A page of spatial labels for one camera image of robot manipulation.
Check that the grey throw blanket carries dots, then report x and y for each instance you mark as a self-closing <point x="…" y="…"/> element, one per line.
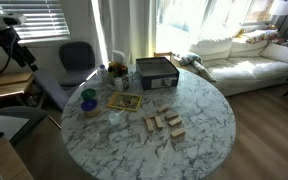
<point x="197" y="63"/>

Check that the grey office chair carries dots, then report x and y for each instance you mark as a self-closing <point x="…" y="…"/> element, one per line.
<point x="76" y="56"/>

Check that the wooden desk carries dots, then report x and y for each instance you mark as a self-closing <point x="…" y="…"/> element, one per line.
<point x="7" y="86"/>

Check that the cream curtain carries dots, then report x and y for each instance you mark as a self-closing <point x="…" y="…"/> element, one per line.
<point x="127" y="26"/>

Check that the white bottle blue cap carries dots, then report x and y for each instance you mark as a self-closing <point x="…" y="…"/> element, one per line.
<point x="103" y="74"/>

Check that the floral cushion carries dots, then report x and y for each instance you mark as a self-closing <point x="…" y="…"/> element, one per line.
<point x="259" y="36"/>

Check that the dark grey armchair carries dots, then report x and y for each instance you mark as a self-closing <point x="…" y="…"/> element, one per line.
<point x="34" y="115"/>

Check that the white sofa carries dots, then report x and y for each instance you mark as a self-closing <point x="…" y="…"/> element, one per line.
<point x="250" y="66"/>

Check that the white cushion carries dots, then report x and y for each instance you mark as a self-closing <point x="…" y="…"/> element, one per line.
<point x="282" y="53"/>

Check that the small white jar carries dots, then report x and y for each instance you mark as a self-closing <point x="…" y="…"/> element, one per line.
<point x="118" y="84"/>

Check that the small wooden block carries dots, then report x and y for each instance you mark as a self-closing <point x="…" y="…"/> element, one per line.
<point x="149" y="124"/>
<point x="163" y="108"/>
<point x="158" y="121"/>
<point x="175" y="121"/>
<point x="178" y="132"/>
<point x="171" y="115"/>
<point x="149" y="116"/>

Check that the wooden chair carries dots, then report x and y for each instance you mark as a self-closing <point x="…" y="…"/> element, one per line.
<point x="162" y="54"/>

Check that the white paper sheet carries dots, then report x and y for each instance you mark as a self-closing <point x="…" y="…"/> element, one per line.
<point x="5" y="126"/>

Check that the wooden cutting board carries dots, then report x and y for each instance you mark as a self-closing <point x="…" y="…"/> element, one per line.
<point x="124" y="101"/>

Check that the green round can lid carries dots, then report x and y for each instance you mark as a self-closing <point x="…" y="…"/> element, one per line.
<point x="88" y="93"/>

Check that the white window blinds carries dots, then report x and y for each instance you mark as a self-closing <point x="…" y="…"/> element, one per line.
<point x="40" y="20"/>

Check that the clear plastic cup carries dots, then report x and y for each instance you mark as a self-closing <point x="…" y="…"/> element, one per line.
<point x="114" y="118"/>

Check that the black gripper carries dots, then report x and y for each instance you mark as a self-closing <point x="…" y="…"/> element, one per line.
<point x="7" y="39"/>

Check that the jar with yellow lid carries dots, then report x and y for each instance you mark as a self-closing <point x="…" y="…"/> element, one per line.
<point x="115" y="68"/>

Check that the dark blue cardboard box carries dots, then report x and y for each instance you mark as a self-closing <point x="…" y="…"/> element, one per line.
<point x="157" y="73"/>

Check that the tan brown can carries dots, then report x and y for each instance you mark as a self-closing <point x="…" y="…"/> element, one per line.
<point x="92" y="113"/>

